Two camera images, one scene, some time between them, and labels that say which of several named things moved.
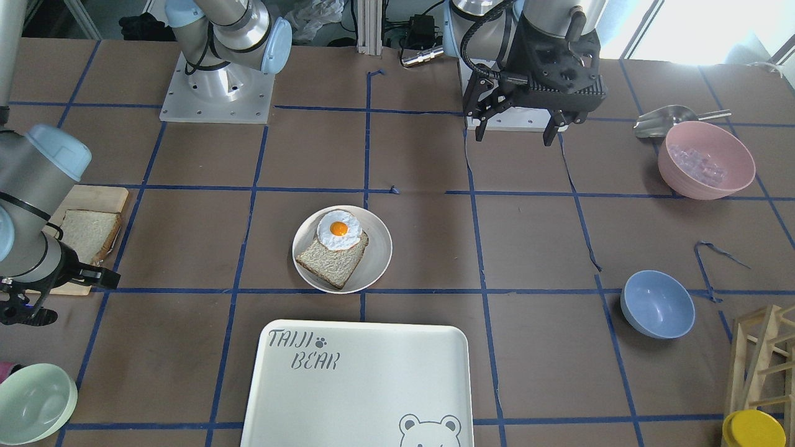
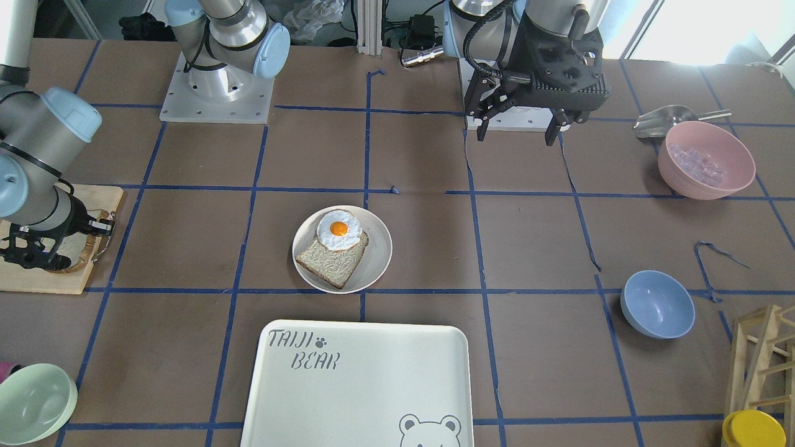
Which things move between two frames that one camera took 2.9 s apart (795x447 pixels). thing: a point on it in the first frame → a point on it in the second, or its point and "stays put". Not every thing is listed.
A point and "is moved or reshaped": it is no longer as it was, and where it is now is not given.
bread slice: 89,233 is moved or reshaped
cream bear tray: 339,383 stays put
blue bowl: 657,305 stays put
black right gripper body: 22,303 → 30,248
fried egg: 338,230 stays put
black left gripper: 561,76 stays put
